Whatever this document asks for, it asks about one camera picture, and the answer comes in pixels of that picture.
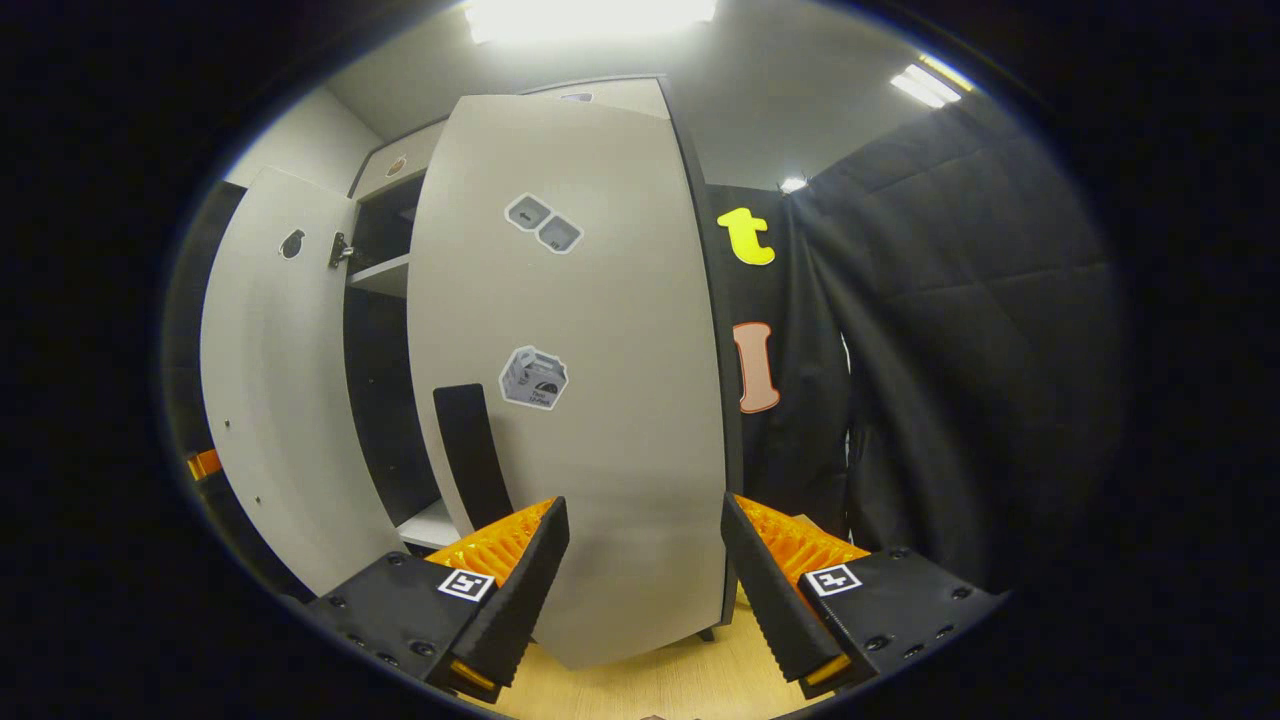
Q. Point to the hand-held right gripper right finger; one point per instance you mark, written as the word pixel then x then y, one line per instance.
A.
pixel 760 590

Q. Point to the white shoe cabinet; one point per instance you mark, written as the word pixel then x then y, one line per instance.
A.
pixel 385 275

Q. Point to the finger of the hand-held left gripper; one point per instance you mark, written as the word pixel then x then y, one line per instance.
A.
pixel 205 465

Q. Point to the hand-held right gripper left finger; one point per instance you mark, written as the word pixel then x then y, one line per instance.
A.
pixel 525 590

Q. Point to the cabinet door with dark sticker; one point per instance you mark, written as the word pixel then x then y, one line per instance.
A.
pixel 280 380

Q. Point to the long ceiling light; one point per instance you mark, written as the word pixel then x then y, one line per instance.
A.
pixel 925 85

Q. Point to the white cabinet drawer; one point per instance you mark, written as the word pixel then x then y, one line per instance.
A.
pixel 415 150

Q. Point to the cabinet door with angel sticker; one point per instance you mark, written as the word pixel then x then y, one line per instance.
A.
pixel 620 300

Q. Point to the black backdrop cloth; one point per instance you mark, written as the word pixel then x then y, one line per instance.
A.
pixel 950 350

